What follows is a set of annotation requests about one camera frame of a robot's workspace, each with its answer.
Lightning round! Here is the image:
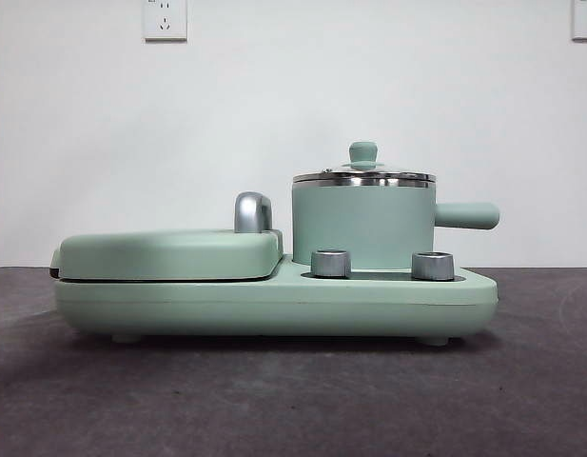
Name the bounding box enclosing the white wall socket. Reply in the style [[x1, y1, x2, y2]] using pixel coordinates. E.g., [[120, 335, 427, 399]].
[[142, 0, 188, 42], [571, 0, 587, 42]]

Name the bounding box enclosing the mint green grill lid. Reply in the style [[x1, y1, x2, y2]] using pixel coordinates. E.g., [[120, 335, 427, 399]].
[[49, 227, 285, 282]]

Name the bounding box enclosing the chrome grill lid handle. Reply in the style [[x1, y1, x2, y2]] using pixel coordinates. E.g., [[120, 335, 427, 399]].
[[232, 190, 276, 235]]

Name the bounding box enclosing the mint green pot with handle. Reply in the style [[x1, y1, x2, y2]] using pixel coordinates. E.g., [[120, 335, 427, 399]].
[[289, 173, 501, 268]]

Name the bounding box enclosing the silver control knob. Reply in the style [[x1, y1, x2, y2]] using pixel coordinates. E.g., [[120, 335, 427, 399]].
[[309, 248, 353, 279], [410, 250, 455, 282]]

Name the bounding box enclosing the mint green breakfast machine base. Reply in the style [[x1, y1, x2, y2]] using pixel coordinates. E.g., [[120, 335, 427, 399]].
[[52, 253, 499, 346]]

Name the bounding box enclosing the glass pot lid green knob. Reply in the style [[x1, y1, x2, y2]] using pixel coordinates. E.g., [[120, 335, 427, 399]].
[[292, 140, 436, 189]]

